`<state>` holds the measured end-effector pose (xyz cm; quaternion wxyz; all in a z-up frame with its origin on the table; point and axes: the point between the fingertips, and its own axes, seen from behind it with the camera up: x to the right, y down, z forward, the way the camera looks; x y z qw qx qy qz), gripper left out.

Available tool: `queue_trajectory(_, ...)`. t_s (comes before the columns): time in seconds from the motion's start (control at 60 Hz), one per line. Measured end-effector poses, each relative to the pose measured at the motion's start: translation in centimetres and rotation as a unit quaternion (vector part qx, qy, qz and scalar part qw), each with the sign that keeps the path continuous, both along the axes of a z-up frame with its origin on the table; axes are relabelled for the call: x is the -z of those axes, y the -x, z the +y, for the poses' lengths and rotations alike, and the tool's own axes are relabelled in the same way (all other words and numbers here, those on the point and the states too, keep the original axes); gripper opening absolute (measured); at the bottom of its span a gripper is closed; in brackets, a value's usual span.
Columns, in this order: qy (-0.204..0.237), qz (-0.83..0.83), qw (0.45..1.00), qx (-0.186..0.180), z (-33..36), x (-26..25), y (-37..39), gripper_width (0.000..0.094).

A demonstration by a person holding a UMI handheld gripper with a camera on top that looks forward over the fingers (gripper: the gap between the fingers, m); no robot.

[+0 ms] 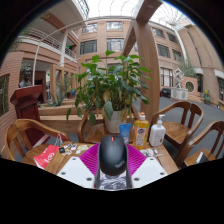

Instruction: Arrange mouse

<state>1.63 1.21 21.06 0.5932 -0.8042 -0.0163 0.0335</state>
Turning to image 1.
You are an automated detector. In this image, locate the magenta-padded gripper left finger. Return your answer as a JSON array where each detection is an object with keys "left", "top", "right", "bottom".
[{"left": 56, "top": 142, "right": 101, "bottom": 189}]

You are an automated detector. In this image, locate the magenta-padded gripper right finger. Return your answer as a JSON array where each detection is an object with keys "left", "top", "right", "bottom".
[{"left": 124, "top": 143, "right": 169, "bottom": 189}]

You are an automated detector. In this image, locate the black computer mouse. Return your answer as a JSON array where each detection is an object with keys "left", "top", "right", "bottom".
[{"left": 98, "top": 134, "right": 129, "bottom": 177}]

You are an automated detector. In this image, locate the small white packet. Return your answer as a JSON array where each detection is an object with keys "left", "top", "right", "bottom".
[{"left": 139, "top": 148, "right": 156, "bottom": 158}]

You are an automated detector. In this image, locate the red paper bag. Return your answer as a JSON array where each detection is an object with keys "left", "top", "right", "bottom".
[{"left": 33, "top": 133, "right": 64, "bottom": 170}]

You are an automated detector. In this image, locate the white pump bottle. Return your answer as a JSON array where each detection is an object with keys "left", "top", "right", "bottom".
[{"left": 148, "top": 114, "right": 167, "bottom": 148}]

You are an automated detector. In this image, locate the yellow liquid bottle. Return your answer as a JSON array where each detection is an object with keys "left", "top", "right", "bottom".
[{"left": 132, "top": 112, "right": 150, "bottom": 150}]

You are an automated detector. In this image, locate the blue tube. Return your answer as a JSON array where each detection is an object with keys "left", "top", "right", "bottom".
[{"left": 118, "top": 123, "right": 132, "bottom": 145}]

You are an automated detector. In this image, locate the black notebook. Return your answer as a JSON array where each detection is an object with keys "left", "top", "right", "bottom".
[{"left": 194, "top": 151, "right": 205, "bottom": 165}]

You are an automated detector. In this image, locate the dark red wooden lectern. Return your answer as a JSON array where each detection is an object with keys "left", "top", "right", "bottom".
[{"left": 9, "top": 84, "right": 51, "bottom": 148}]

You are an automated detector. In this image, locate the green plant in white pot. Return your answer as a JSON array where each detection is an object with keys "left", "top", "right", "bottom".
[{"left": 65, "top": 50, "right": 152, "bottom": 134}]

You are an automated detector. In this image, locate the yellow flower pot plant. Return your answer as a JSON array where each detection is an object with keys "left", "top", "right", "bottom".
[{"left": 203, "top": 88, "right": 212, "bottom": 105}]

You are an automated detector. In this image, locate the dark bust statue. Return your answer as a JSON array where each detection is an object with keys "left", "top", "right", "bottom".
[{"left": 18, "top": 64, "right": 33, "bottom": 88}]

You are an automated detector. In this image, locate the wooden pillar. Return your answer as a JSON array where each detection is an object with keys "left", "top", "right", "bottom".
[{"left": 122, "top": 0, "right": 162, "bottom": 124}]

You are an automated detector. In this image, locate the white sculpture on pedestal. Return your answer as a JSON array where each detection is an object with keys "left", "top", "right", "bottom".
[{"left": 170, "top": 67, "right": 190, "bottom": 101}]

